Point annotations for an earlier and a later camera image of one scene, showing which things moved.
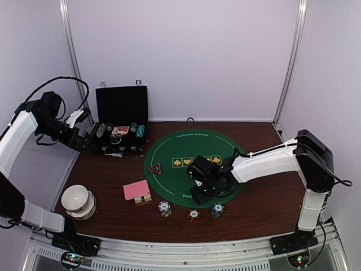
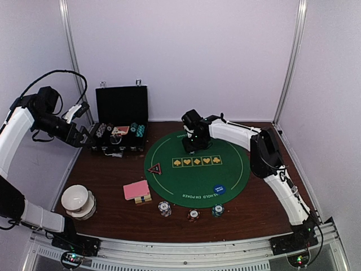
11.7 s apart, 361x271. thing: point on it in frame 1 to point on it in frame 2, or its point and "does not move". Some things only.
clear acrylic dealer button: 115,139 does not move
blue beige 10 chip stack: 164,208 does not move
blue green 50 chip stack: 218,209 does not move
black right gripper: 198,197 to 189,147
